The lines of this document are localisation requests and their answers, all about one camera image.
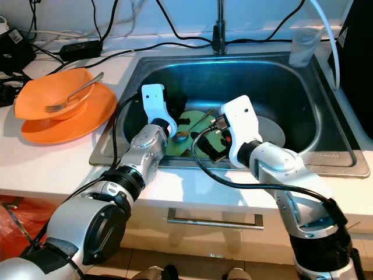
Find stainless steel sink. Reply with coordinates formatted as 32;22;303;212
90;51;371;179

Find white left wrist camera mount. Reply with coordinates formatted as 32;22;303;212
142;83;178;138

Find white hose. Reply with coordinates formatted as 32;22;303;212
309;0;342;91

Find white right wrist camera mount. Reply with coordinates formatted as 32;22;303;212
220;94;264;170

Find silver drawer handle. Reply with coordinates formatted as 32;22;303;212
166;208;264;230

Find green plate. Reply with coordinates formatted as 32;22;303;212
166;110;222;157

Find metal faucet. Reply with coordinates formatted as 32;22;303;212
213;0;228;55

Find black charger device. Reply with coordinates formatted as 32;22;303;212
0;23;36;71

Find white kitchen cabinet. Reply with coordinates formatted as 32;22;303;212
0;190;373;272

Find orange bowl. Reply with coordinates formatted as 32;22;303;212
15;67;95;120

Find red plastic bag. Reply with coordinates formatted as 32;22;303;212
0;201;47;260

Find black countertop appliance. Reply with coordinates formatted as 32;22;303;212
335;0;373;126

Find grey bowl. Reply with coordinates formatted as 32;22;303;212
255;115;287;149

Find black power adapter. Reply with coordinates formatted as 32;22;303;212
59;40;100;61

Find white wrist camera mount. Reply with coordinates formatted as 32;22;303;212
220;94;264;170
142;83;178;138

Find black power cable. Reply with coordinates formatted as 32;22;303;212
96;0;122;43
258;0;308;43
156;0;215;43

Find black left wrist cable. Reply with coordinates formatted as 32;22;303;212
29;93;146;257

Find robot right leg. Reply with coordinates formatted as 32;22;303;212
224;268;254;280

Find orange plate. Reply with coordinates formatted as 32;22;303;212
20;83;118;145

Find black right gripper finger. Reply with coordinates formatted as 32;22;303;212
189;134;212;157

